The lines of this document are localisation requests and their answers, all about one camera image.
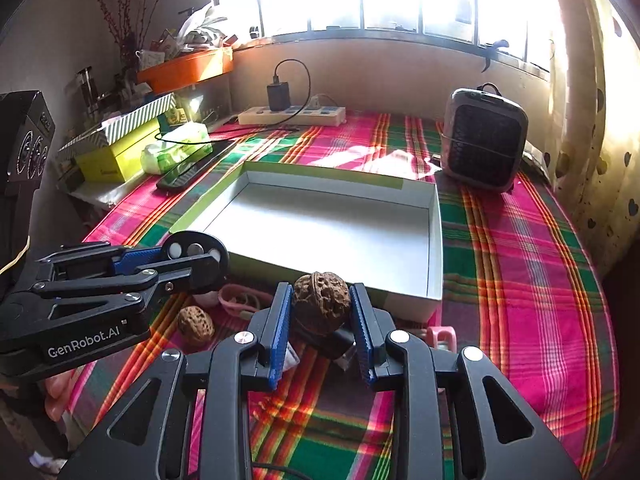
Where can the plaid pink green cloth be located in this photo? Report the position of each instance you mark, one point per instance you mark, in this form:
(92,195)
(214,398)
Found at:
(517,284)

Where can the brown carved walnut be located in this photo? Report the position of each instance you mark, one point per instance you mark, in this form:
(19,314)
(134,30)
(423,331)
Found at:
(196,326)
(321,302)

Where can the green tissue pack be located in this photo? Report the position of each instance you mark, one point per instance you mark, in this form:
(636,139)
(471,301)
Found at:
(174,147)

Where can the black charger adapter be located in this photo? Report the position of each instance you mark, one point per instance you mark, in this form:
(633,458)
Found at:
(278,93)

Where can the yellow box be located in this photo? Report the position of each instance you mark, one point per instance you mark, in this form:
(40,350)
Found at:
(120,161)

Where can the white egg-shaped ball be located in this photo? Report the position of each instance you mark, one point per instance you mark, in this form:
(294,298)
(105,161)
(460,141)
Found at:
(206,300)

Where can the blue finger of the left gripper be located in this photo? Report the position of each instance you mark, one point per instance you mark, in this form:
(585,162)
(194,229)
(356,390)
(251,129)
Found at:
(130,259)

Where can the pink clip with grey button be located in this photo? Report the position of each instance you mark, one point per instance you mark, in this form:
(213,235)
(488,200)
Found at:
(441,338)

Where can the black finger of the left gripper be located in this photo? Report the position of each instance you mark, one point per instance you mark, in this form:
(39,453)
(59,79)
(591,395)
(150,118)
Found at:
(180,272)

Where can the orange tray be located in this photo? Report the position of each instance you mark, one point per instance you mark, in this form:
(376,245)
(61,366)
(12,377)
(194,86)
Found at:
(186,70)

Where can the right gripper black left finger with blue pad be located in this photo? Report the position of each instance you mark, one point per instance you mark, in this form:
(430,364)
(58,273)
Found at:
(186,416)

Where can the striped white green box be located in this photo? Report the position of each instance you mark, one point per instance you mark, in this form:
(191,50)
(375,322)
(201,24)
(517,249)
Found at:
(109,132)

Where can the black smartphone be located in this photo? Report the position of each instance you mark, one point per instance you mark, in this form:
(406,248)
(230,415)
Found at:
(179,178)

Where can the white green shallow box tray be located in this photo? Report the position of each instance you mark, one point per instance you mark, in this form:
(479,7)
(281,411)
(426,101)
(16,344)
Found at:
(280,221)

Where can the black rectangular stamp device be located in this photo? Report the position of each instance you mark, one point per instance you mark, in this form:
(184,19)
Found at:
(332,346)

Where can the dotted yellow curtain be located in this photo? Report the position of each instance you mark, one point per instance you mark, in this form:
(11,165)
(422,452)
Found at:
(596,172)

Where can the black window hook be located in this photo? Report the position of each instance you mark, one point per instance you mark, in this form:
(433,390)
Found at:
(491,52)

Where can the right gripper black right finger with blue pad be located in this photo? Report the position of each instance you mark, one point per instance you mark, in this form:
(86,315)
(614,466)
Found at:
(495,433)

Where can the black round battery holder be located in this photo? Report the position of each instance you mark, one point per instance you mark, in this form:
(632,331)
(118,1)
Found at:
(203,254)

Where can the red dried flower branches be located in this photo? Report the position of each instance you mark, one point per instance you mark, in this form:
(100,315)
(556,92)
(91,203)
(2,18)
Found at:
(128,31)

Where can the white power strip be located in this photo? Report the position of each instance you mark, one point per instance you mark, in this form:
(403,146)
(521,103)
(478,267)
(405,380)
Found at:
(332,116)

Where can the person's hand fingertips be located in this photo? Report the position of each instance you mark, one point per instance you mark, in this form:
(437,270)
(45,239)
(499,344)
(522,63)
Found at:
(58,390)

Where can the pink black space heater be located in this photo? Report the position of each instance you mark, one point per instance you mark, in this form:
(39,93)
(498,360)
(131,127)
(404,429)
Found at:
(483,138)

